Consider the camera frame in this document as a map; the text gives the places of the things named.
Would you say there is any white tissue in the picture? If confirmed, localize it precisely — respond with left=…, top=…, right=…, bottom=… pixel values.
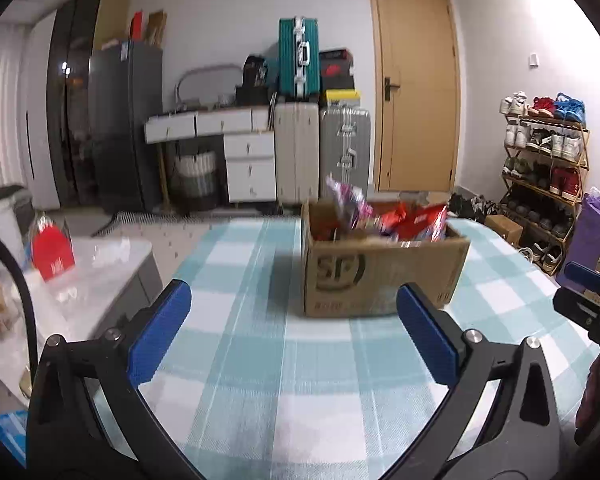
left=92, top=240, right=133, bottom=268

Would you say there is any oval vanity mirror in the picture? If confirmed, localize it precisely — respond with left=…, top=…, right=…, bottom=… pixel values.
left=175, top=63, right=243, bottom=111

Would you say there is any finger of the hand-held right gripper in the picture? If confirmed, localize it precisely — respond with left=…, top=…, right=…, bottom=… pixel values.
left=562, top=261, right=600, bottom=295
left=552, top=287, right=600, bottom=333

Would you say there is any white drawer desk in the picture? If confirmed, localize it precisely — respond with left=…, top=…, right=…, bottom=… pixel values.
left=145, top=107, right=277, bottom=203

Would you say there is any brown cardboard box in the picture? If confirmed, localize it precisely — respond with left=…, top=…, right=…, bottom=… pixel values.
left=300, top=199, right=472, bottom=318

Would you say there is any wooden door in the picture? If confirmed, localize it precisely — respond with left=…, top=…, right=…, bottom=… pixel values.
left=369, top=0, right=463, bottom=193

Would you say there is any red gift box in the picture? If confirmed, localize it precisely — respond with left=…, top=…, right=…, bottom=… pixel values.
left=31, top=215, right=76, bottom=281

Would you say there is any dark glass cabinet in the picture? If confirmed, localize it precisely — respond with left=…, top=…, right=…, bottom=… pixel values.
left=47, top=0, right=131, bottom=208

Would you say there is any grey white laundry basket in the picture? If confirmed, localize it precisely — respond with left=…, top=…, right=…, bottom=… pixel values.
left=172, top=152, right=218, bottom=201

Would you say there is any purple paper bag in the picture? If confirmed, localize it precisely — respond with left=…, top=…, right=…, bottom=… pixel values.
left=555, top=187, right=600, bottom=286

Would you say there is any black printed bag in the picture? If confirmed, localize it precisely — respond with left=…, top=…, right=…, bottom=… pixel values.
left=242, top=55, right=270, bottom=88

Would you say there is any black storage box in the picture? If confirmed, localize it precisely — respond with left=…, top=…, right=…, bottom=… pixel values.
left=235, top=86, right=276, bottom=107

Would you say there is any teal checked tablecloth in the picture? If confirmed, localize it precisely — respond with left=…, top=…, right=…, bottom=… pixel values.
left=95, top=217, right=600, bottom=480

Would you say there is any red triangular chip packet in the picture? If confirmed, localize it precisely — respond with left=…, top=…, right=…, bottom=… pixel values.
left=405, top=203, right=449, bottom=243

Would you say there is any small cardboard box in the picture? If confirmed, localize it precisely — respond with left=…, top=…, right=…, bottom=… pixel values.
left=485, top=214, right=525, bottom=247

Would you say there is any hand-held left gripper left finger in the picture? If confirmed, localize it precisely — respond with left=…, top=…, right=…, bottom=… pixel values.
left=26, top=280, right=203, bottom=480

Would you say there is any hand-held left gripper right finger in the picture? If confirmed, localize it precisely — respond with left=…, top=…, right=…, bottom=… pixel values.
left=380, top=282, right=561, bottom=480

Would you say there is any red black shoe box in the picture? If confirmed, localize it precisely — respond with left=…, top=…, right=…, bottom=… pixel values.
left=320, top=60, right=355, bottom=78

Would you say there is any yellow black shoe box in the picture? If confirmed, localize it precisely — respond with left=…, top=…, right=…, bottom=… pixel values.
left=325, top=89, right=362, bottom=107

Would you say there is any wooden shoe rack with shoes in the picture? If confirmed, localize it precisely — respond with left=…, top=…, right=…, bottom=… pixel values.
left=499, top=91, right=588, bottom=271

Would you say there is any person's right hand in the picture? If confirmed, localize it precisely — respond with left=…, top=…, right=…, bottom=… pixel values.
left=574, top=350, right=600, bottom=443

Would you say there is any teal suitcase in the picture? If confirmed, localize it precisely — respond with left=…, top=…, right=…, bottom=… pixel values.
left=278, top=17, right=321, bottom=101

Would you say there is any black cable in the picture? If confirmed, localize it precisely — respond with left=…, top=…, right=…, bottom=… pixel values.
left=0, top=220, right=38, bottom=401

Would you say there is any black white patterned rug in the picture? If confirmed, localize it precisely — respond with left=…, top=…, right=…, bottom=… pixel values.
left=90, top=210, right=281, bottom=238

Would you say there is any silver suitcase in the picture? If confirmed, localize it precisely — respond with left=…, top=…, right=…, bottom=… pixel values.
left=319, top=106, right=372, bottom=196

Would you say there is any grey refrigerator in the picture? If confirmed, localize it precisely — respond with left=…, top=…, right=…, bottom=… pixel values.
left=89, top=40, right=163, bottom=213

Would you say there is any purple grape candy packet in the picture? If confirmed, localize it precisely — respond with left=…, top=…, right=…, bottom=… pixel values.
left=325, top=175, right=376, bottom=233

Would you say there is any grey side table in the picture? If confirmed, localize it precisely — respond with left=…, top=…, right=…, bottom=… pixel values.
left=0, top=237, right=163, bottom=406

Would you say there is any beige suitcase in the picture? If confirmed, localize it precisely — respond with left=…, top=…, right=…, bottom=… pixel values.
left=274, top=102, right=321, bottom=206

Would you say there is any blue patterned packet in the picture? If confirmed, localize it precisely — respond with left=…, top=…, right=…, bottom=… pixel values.
left=0, top=410, right=28, bottom=466

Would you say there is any crumpled white wrapper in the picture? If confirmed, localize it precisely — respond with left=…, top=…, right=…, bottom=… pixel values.
left=50, top=282, right=78, bottom=303

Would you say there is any white cup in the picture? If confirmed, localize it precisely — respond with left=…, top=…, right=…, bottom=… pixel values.
left=0, top=187, right=36, bottom=271

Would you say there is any brown cardboard sheet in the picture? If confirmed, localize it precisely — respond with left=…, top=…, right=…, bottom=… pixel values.
left=146, top=10, right=167, bottom=48

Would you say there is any pile of loose shoes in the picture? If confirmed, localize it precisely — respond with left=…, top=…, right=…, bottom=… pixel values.
left=447, top=192, right=503, bottom=223

